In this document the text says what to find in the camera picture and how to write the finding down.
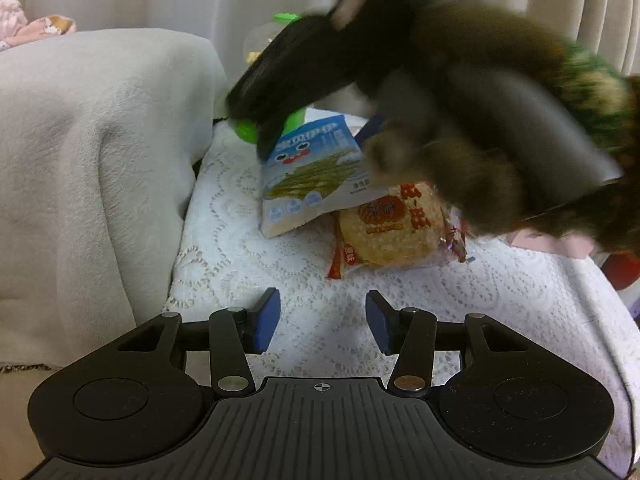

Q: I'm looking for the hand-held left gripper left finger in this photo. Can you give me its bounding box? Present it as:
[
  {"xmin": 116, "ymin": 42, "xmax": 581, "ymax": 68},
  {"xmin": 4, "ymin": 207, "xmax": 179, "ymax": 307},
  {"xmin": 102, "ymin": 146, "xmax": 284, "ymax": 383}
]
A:
[{"xmin": 116, "ymin": 287, "xmax": 282, "ymax": 395}]

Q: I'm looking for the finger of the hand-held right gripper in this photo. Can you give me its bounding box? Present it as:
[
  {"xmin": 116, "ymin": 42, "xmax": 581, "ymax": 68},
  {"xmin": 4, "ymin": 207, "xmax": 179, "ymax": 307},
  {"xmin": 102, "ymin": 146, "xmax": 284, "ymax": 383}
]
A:
[
  {"xmin": 255, "ymin": 102, "xmax": 321, "ymax": 159},
  {"xmin": 225, "ymin": 15, "xmax": 371, "ymax": 122}
]

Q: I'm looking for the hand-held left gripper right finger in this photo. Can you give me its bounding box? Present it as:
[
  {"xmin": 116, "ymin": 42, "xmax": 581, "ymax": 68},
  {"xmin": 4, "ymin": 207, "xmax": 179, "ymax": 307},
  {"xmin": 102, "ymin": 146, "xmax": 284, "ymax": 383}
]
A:
[{"xmin": 365, "ymin": 290, "xmax": 526, "ymax": 395}]

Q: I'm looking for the blue snack bag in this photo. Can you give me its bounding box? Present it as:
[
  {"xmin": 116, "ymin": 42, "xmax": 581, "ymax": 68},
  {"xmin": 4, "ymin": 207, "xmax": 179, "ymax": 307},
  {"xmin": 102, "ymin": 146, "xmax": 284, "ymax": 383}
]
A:
[{"xmin": 259, "ymin": 115, "xmax": 387, "ymax": 239}]

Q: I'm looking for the orange rice cracker packet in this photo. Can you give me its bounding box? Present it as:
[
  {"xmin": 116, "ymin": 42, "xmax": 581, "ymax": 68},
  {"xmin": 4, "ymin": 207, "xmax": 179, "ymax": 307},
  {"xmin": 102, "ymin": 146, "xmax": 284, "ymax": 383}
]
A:
[{"xmin": 327, "ymin": 180, "xmax": 476, "ymax": 281}]

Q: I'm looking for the pink box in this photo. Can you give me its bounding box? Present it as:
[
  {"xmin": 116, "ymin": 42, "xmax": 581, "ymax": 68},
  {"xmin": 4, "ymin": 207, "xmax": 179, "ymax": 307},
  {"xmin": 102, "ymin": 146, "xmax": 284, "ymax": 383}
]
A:
[{"xmin": 510, "ymin": 227, "xmax": 593, "ymax": 261}]

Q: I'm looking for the person's right hand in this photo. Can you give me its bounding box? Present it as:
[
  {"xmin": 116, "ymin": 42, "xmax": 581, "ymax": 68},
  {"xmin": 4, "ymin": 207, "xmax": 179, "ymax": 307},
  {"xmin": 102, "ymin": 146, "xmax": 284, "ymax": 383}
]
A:
[{"xmin": 364, "ymin": 124, "xmax": 527, "ymax": 234}]

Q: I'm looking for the green candy dispenser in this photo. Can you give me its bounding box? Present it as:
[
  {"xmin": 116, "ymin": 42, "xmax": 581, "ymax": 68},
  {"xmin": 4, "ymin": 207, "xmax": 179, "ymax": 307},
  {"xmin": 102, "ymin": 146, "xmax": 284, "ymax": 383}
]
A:
[{"xmin": 232, "ymin": 10, "xmax": 307, "ymax": 145}]

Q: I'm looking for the white lace tablecloth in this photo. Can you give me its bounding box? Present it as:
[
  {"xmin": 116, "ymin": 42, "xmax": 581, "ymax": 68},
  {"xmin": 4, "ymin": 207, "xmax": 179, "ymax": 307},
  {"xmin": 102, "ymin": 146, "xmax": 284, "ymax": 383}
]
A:
[{"xmin": 162, "ymin": 107, "xmax": 640, "ymax": 471}]

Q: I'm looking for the red tin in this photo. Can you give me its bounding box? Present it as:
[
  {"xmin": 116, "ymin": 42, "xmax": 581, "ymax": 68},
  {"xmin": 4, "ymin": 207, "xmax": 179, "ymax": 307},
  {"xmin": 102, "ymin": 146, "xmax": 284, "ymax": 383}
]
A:
[{"xmin": 602, "ymin": 252, "xmax": 640, "ymax": 291}]

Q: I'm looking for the beige blanket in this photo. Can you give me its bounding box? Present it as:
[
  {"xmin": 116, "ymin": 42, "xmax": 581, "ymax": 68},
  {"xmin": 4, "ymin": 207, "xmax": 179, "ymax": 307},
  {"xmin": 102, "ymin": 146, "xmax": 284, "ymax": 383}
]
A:
[{"xmin": 0, "ymin": 27, "xmax": 228, "ymax": 480}]

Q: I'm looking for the pink printed cloth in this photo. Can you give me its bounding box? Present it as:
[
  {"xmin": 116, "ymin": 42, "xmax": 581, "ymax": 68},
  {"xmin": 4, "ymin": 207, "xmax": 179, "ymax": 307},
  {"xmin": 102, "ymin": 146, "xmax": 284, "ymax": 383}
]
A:
[{"xmin": 0, "ymin": 0, "xmax": 77, "ymax": 51}]

